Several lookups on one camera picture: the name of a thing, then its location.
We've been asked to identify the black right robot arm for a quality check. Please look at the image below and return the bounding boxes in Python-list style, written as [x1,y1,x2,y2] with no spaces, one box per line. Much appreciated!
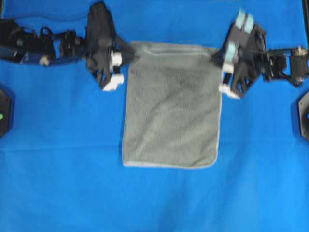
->
[211,10,309,99]

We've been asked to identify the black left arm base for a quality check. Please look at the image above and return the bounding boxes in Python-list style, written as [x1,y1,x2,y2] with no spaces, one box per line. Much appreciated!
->
[0,84,15,139]

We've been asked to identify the grey terry towel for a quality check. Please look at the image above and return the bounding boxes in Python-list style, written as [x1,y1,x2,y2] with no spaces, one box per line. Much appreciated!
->
[122,41,222,169]

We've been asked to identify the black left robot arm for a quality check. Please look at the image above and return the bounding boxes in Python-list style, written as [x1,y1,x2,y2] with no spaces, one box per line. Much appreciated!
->
[0,1,138,91]

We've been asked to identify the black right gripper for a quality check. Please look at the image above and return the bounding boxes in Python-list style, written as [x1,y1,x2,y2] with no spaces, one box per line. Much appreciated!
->
[210,9,267,99]

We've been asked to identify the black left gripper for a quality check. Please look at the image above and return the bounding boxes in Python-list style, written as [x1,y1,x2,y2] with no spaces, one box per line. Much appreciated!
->
[84,1,140,92]

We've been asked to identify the blue table cloth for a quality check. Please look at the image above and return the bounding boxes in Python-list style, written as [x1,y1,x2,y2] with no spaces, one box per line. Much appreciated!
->
[0,0,309,232]

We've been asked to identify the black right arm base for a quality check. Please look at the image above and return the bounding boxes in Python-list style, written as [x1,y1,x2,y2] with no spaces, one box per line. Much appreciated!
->
[291,89,309,144]

